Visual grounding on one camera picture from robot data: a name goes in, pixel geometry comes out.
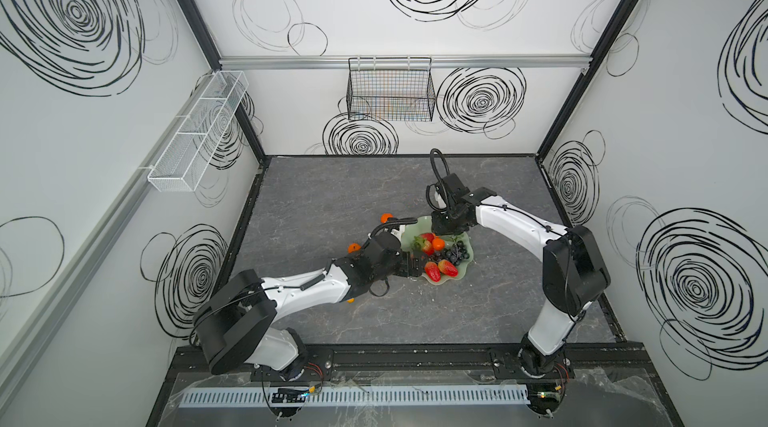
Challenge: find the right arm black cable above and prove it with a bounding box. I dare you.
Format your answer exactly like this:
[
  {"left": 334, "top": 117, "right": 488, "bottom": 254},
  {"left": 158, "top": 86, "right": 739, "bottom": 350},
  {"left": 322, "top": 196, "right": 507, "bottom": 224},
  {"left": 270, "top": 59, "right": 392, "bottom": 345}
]
[{"left": 425, "top": 148, "right": 454, "bottom": 212}]

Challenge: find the white slotted cable duct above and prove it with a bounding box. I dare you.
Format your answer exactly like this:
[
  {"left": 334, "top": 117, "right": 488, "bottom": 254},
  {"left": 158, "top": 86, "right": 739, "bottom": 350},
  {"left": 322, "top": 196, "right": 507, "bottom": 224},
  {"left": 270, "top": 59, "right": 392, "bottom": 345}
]
[{"left": 178, "top": 385, "right": 530, "bottom": 408}]

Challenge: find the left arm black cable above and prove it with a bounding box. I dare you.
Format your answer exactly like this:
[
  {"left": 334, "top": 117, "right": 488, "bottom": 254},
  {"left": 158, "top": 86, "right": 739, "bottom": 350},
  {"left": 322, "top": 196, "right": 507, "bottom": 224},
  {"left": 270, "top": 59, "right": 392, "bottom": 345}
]
[{"left": 367, "top": 216, "right": 419, "bottom": 299}]

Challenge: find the dark fake grape bunch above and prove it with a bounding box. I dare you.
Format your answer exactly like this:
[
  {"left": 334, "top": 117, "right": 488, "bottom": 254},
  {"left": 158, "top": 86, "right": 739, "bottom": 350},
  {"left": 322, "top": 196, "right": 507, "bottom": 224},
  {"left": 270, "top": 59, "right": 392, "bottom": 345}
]
[{"left": 433, "top": 239, "right": 470, "bottom": 266}]

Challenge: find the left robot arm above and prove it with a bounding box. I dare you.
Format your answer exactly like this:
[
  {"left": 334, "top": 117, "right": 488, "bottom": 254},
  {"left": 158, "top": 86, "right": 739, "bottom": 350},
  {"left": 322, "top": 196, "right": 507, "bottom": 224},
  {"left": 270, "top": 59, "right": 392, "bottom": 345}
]
[{"left": 193, "top": 230, "right": 428, "bottom": 381}]

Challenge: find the white mesh wall shelf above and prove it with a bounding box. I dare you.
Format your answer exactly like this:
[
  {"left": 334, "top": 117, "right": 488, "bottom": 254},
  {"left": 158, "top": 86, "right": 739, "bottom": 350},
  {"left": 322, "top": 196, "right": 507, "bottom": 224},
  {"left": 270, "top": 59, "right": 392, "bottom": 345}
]
[{"left": 147, "top": 70, "right": 249, "bottom": 193}]

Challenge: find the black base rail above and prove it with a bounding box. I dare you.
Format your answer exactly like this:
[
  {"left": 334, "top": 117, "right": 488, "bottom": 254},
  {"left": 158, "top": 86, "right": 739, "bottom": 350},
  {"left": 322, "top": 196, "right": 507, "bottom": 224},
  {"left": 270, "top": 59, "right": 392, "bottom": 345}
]
[{"left": 170, "top": 342, "right": 649, "bottom": 383}]

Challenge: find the black wire wall basket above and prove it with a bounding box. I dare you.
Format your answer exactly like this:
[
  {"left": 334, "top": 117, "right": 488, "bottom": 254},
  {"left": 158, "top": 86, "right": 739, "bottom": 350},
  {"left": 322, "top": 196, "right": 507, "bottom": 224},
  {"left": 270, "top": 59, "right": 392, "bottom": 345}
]
[{"left": 345, "top": 56, "right": 437, "bottom": 122}]

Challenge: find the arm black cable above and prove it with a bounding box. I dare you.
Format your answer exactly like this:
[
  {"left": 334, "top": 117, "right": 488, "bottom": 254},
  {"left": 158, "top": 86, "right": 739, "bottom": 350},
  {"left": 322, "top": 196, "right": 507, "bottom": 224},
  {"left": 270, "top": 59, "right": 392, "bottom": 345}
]
[
  {"left": 367, "top": 216, "right": 419, "bottom": 299},
  {"left": 425, "top": 148, "right": 454, "bottom": 212}
]

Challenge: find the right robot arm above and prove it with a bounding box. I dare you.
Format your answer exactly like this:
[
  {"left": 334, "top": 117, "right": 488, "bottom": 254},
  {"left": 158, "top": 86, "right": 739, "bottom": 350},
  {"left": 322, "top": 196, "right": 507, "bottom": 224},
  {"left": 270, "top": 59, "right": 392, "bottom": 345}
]
[{"left": 426, "top": 173, "right": 611, "bottom": 378}]

